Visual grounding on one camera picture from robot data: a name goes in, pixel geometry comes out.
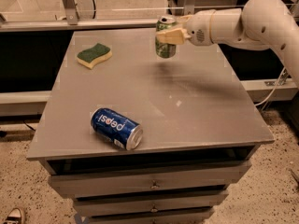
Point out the blue Pepsi can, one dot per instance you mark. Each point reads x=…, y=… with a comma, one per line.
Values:
x=118, y=129

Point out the top grey drawer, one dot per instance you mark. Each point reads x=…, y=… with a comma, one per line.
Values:
x=151, y=179

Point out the metal railing frame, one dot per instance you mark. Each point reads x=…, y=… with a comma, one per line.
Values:
x=19, y=26

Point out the bottom grey drawer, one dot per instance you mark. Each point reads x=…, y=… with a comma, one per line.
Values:
x=164, y=217

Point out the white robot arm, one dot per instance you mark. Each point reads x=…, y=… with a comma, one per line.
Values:
x=259, y=25

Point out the green and yellow sponge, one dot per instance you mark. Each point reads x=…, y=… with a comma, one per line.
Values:
x=94, y=55

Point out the grey drawer cabinet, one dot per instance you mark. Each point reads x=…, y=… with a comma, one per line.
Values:
x=192, y=108

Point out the white sneaker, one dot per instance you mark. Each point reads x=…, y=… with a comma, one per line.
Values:
x=16, y=216

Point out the grey drawer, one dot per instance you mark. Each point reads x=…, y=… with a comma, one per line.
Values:
x=150, y=203
x=151, y=179
x=164, y=217

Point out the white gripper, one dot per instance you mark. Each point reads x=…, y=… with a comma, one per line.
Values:
x=198, y=28

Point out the middle grey drawer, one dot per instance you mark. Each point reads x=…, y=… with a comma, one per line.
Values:
x=150, y=203

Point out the green soda can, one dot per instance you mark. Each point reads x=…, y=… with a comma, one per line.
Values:
x=164, y=50

